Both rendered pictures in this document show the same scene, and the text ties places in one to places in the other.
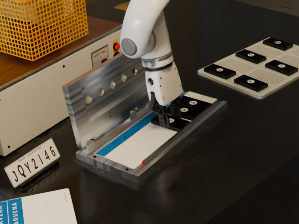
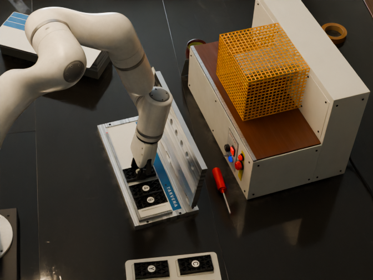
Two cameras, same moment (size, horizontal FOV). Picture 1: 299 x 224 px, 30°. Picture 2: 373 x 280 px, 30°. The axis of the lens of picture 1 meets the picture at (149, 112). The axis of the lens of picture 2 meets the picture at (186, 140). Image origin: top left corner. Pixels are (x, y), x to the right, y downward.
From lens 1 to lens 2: 266 cm
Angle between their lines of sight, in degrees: 86
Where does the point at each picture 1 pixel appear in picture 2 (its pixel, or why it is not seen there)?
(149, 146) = (124, 148)
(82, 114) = not seen: hidden behind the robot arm
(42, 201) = (89, 56)
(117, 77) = (174, 124)
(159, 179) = (91, 140)
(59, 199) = not seen: hidden behind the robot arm
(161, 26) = (141, 107)
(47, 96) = (206, 99)
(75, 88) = (156, 80)
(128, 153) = (126, 134)
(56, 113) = (208, 118)
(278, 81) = not seen: outside the picture
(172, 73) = (139, 145)
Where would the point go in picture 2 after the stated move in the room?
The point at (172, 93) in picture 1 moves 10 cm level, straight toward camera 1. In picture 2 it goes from (134, 153) to (109, 139)
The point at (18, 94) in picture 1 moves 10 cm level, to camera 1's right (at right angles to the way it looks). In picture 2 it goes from (197, 70) to (181, 86)
